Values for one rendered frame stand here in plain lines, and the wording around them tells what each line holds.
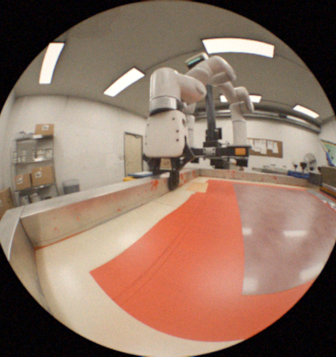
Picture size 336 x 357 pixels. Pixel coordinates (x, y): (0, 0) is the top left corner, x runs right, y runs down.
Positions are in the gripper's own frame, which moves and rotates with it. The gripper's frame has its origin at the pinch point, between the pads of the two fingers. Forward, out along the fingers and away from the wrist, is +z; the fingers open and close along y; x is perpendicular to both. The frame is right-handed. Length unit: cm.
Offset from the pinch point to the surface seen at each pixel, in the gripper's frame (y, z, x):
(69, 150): 309, -43, -18
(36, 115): 309, -139, 91
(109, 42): 106, -202, -5
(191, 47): 12, -202, -97
